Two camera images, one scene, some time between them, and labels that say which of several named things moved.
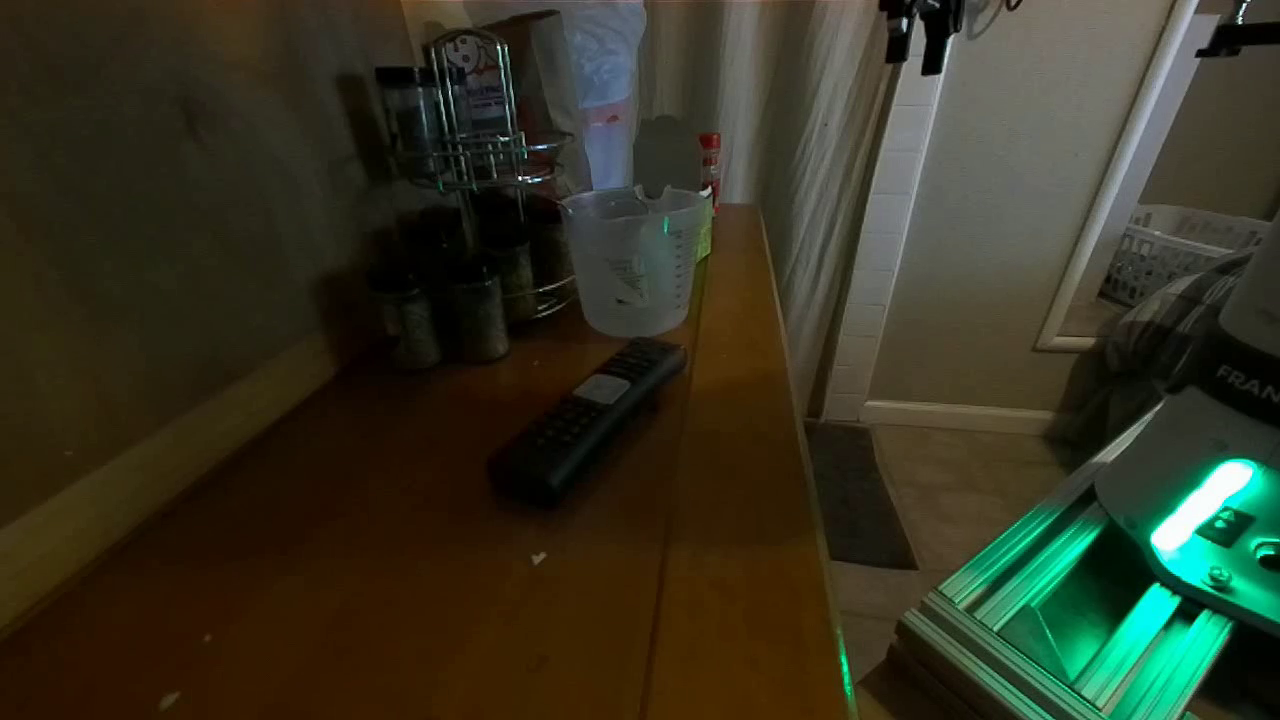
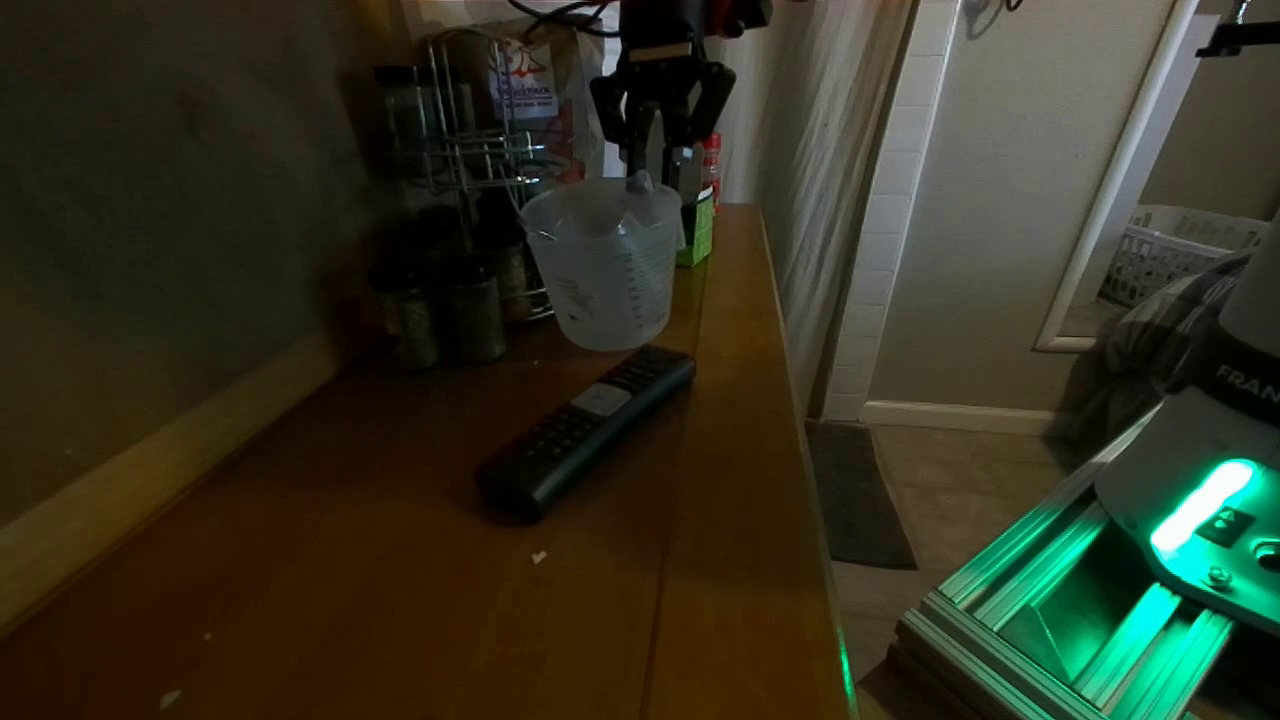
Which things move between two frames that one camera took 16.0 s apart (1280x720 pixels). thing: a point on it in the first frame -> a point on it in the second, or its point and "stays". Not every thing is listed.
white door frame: (880, 232) stays
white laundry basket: (1178, 240) stays
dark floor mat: (858, 498) stays
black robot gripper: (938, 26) -> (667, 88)
